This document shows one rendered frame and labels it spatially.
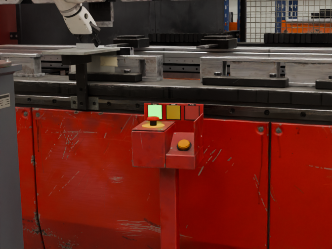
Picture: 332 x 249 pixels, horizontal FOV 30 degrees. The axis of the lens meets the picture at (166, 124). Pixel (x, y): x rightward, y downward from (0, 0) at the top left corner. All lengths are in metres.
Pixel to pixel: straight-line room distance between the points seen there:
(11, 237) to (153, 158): 0.48
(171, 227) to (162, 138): 0.31
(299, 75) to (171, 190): 0.60
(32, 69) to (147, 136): 0.88
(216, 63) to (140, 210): 0.62
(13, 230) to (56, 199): 0.77
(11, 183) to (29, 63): 0.98
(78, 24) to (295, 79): 0.80
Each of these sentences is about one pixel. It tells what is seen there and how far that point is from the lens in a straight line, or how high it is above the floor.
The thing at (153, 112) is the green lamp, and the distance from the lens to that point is 2.05.
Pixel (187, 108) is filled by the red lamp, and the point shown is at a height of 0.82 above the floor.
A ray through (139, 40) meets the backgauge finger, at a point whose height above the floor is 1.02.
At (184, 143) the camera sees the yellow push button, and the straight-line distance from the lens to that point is 1.95.
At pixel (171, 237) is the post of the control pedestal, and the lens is 2.04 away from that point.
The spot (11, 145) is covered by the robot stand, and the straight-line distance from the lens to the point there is 1.74.
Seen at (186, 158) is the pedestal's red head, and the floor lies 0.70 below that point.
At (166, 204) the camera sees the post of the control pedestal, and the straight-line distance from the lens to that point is 2.00.
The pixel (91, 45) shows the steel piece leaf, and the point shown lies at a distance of 2.35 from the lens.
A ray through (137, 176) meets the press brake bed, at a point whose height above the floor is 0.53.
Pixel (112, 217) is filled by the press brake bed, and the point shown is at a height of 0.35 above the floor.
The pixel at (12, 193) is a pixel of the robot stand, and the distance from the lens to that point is 1.77.
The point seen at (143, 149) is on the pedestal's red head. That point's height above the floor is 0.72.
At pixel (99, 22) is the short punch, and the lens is 2.49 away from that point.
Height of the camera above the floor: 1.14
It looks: 10 degrees down
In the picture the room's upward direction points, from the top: 1 degrees counter-clockwise
